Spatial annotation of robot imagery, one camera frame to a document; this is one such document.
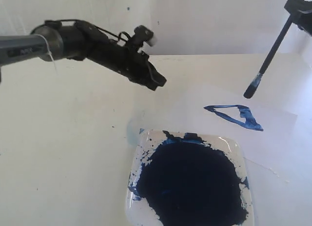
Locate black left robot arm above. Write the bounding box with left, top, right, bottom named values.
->
left=0, top=19, right=167, bottom=91

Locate white backdrop cloth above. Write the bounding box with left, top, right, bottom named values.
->
left=0, top=0, right=312, bottom=57

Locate white paper sheet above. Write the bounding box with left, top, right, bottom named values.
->
left=161, top=83, right=312, bottom=226

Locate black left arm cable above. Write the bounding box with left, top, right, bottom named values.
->
left=43, top=19, right=156, bottom=85

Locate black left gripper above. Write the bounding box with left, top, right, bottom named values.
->
left=86, top=39, right=167, bottom=91

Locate white square paint plate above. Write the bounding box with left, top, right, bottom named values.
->
left=125, top=130, right=254, bottom=226

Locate black paintbrush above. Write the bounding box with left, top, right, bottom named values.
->
left=243, top=0, right=309, bottom=99

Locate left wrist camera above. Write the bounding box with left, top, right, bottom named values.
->
left=127, top=25, right=157, bottom=51

